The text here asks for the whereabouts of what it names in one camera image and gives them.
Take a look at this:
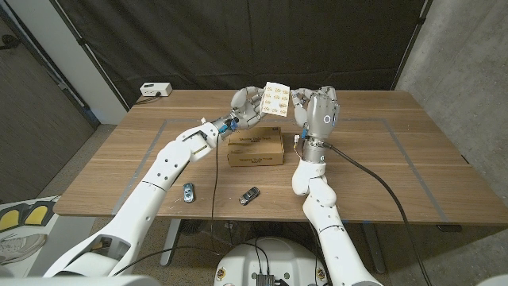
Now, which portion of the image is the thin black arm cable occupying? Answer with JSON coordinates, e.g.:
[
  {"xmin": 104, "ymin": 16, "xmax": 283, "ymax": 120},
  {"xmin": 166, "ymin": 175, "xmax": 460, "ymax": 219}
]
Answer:
[{"xmin": 113, "ymin": 130, "xmax": 221, "ymax": 276}]

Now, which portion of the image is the black backdrop stand pole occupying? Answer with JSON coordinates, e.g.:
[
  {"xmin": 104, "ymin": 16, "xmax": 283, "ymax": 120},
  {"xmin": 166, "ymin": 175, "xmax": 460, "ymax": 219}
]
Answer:
[
  {"xmin": 50, "ymin": 0, "xmax": 131, "ymax": 113},
  {"xmin": 390, "ymin": 0, "xmax": 434, "ymax": 91}
]

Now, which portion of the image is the white table leg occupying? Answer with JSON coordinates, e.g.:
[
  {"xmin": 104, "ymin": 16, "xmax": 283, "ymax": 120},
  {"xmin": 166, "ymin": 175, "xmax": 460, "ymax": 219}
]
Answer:
[{"xmin": 159, "ymin": 218, "xmax": 182, "ymax": 268}]

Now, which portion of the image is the dark grey toy car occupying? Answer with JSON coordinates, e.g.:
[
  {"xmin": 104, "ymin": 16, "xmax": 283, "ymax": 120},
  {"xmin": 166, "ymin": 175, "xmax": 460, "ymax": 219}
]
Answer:
[{"xmin": 239, "ymin": 186, "xmax": 261, "ymax": 207}]

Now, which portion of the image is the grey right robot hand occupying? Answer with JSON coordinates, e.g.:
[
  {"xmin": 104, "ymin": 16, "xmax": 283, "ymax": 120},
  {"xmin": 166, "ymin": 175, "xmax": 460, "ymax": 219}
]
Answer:
[{"xmin": 291, "ymin": 85, "xmax": 341, "ymax": 140}]

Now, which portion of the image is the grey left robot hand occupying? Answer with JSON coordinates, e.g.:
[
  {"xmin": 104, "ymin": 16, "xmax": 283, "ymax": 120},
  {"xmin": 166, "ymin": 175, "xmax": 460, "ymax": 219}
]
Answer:
[{"xmin": 216, "ymin": 86, "xmax": 268, "ymax": 133}]

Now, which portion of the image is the white postage stamp sheet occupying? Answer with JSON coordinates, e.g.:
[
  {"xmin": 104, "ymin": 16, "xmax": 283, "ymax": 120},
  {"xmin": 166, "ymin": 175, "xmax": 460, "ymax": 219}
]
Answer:
[{"xmin": 259, "ymin": 81, "xmax": 291, "ymax": 118}]

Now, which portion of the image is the mat with yellow shapes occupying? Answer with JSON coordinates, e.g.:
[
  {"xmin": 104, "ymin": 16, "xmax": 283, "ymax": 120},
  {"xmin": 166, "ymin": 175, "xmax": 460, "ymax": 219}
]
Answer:
[{"xmin": 0, "ymin": 195, "xmax": 61, "ymax": 279}]

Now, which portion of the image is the grey sneaker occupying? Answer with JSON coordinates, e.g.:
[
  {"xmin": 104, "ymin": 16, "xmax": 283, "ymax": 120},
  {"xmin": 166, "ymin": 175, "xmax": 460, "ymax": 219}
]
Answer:
[{"xmin": 0, "ymin": 233, "xmax": 49, "ymax": 265}]

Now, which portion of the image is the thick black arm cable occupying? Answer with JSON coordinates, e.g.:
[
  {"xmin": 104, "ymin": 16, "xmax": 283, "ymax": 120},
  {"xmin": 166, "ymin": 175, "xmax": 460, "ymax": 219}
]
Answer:
[{"xmin": 323, "ymin": 142, "xmax": 434, "ymax": 286}]

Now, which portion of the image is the grey tape outline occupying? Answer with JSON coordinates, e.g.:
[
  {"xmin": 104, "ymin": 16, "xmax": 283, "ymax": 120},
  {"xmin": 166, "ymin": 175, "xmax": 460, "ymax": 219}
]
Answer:
[{"xmin": 111, "ymin": 117, "xmax": 450, "ymax": 224}]

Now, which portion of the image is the brown cardboard box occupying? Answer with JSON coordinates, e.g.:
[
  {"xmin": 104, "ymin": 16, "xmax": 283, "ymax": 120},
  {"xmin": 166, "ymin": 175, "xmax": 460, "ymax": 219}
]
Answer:
[{"xmin": 227, "ymin": 126, "xmax": 286, "ymax": 168}]

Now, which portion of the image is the black power strip cable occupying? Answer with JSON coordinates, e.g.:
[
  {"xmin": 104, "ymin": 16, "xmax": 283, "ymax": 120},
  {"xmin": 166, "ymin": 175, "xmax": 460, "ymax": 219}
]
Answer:
[{"xmin": 134, "ymin": 92, "xmax": 163, "ymax": 106}]

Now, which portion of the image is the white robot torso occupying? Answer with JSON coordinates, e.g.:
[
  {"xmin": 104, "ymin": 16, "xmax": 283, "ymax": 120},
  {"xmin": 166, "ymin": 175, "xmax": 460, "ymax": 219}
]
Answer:
[{"xmin": 214, "ymin": 237, "xmax": 329, "ymax": 286}]

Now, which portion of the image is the black backdrop curtain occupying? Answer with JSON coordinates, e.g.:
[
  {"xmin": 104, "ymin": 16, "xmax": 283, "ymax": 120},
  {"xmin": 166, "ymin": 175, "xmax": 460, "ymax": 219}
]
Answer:
[{"xmin": 51, "ymin": 0, "xmax": 433, "ymax": 109}]

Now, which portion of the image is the black door handle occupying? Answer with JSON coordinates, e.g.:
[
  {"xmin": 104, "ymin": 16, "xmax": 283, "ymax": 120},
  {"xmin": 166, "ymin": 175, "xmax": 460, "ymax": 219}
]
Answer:
[{"xmin": 0, "ymin": 34, "xmax": 21, "ymax": 52}]

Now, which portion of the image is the white power strip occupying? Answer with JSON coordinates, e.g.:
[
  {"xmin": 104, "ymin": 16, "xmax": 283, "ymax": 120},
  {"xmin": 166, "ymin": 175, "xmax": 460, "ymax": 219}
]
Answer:
[{"xmin": 139, "ymin": 82, "xmax": 174, "ymax": 98}]

